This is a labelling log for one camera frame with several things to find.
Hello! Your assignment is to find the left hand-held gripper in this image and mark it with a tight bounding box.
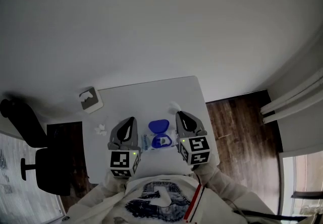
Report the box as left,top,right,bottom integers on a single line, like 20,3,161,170
107,117,141,178

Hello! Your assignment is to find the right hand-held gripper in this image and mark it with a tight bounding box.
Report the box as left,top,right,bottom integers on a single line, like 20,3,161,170
175,111,211,166

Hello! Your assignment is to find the black office chair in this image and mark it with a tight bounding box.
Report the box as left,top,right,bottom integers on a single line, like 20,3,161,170
0,98,73,197

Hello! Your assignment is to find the grey-topped white tissue box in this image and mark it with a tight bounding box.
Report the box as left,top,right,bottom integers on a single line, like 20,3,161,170
78,86,104,114

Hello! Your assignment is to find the frosted glass partition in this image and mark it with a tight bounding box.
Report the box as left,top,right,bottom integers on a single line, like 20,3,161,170
0,131,64,224

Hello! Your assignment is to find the white wall pipe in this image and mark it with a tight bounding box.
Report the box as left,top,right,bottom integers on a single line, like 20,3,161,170
259,67,323,116
261,81,323,125

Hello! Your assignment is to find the crumpled white tissue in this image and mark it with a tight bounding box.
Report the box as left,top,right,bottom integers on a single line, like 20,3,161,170
93,123,108,136

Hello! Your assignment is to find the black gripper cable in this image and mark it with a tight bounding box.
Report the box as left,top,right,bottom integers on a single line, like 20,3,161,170
192,165,203,186

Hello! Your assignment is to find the white printed sweatshirt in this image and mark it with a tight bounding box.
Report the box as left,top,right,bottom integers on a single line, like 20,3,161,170
64,174,278,224

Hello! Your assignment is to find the person's right forearm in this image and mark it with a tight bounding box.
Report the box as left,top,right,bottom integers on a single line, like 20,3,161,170
193,157,253,209

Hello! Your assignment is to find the black shoulder strap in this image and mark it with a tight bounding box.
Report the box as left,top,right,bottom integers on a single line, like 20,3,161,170
233,208,305,221

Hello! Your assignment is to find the black-framed window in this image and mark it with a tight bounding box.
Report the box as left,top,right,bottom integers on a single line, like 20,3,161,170
279,150,323,224

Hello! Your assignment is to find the clear plastic packet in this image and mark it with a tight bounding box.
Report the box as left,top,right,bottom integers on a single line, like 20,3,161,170
140,119,178,152

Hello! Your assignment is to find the white table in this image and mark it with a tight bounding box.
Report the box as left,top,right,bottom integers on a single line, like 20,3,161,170
82,75,219,185

